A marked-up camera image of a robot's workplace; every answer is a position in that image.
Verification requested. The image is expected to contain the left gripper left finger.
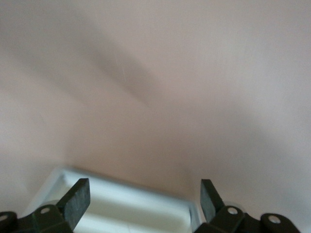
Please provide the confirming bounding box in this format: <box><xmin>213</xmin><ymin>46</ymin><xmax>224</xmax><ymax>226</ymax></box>
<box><xmin>0</xmin><ymin>178</ymin><xmax>91</xmax><ymax>233</ymax></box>

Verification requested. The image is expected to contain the white cabinet drawer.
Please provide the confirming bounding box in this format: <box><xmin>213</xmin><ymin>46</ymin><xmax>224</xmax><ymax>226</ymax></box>
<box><xmin>24</xmin><ymin>165</ymin><xmax>203</xmax><ymax>233</ymax></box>

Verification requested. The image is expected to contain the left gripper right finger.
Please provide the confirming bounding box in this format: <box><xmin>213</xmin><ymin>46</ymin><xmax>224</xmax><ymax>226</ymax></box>
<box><xmin>200</xmin><ymin>179</ymin><xmax>301</xmax><ymax>233</ymax></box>

